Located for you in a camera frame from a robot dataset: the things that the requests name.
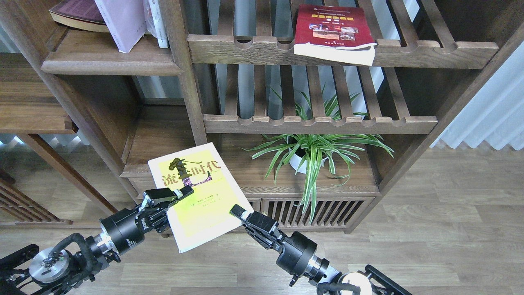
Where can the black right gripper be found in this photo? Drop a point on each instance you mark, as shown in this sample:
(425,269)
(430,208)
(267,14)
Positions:
(295,252)

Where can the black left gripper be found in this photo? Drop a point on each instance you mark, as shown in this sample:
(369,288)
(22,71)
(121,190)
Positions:
(127,228)

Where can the yellow-green paperback book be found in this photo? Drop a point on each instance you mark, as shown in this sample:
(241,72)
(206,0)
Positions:
(205,214)

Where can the white and purple book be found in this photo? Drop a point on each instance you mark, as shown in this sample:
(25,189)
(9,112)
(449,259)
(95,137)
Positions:
(125,20)

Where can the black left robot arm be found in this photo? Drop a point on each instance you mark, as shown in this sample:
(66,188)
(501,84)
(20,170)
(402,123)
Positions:
(75,259)

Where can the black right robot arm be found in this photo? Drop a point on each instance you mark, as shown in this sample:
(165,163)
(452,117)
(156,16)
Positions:
(327,279)

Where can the green spider plant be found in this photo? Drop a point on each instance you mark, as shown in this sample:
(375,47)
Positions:
(315,148)

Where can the dark wooden bookshelf unit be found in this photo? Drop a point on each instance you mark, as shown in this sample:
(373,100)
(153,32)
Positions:
(147,101)

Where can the white book in plastic wrap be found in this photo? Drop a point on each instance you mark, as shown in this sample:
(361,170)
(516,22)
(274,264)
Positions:
(154,22)

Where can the maroon book with cream pages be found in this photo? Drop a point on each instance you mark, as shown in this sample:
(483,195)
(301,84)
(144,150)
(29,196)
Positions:
(80,14)

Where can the red paperback book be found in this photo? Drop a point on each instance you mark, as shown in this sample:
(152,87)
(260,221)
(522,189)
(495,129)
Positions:
(334,33)

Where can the white pleated curtain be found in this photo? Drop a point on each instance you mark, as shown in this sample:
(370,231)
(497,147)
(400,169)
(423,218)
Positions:
(495,115)

